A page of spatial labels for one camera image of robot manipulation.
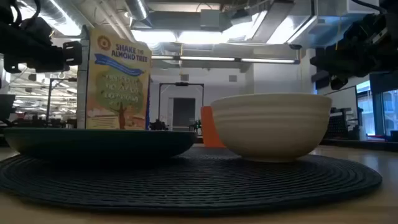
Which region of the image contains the silver ceiling duct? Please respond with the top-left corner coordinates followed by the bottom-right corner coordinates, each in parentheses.
top-left (124, 0), bottom-right (153, 27)

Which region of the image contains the grey door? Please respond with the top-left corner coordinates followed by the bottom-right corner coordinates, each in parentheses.
top-left (172, 98), bottom-right (196, 128)

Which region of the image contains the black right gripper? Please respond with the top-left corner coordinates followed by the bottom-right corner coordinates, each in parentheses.
top-left (310, 14), bottom-right (388, 91)

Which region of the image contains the orange plastic cup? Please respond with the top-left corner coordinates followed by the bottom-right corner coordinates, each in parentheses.
top-left (200, 106), bottom-right (226, 148)

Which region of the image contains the black metal stand frame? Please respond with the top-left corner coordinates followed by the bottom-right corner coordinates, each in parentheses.
top-left (157, 82), bottom-right (205, 131)

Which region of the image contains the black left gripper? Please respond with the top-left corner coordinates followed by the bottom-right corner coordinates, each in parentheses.
top-left (0, 17), bottom-right (83, 74)

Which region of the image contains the white ribbed ceramic bowl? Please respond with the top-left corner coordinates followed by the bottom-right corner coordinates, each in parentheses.
top-left (210, 93), bottom-right (333, 163)

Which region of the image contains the black wire rack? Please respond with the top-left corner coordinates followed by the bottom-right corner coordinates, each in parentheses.
top-left (325, 107), bottom-right (361, 141)

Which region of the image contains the black pole stand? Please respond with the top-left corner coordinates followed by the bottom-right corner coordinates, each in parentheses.
top-left (45, 77), bottom-right (78, 125)

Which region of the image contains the yellow almond cereal box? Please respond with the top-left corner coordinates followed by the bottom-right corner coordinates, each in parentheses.
top-left (76, 25), bottom-right (152, 131)

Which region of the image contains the black monitor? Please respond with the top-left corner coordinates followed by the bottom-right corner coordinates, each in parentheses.
top-left (0, 94), bottom-right (16, 121)

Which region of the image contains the dark round woven placemat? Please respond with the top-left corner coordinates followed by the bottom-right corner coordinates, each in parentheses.
top-left (0, 146), bottom-right (383, 215)

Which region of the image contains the long fluorescent ceiling light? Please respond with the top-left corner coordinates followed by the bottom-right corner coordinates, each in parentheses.
top-left (151, 55), bottom-right (301, 65)

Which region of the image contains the grey ceiling unit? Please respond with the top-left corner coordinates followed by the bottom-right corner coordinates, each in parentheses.
top-left (200, 9), bottom-right (231, 32)

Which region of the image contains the dark green plate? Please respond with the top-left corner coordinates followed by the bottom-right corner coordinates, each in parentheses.
top-left (3, 127), bottom-right (198, 161)

